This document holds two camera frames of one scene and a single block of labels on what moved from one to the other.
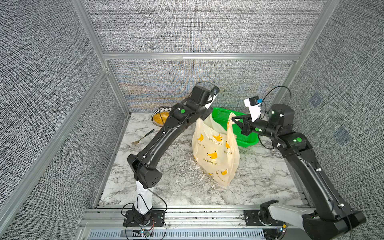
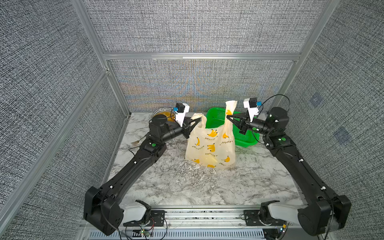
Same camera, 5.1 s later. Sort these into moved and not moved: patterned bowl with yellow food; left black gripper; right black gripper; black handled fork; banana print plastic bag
Moved: left black gripper; banana print plastic bag
Not moved: black handled fork; patterned bowl with yellow food; right black gripper
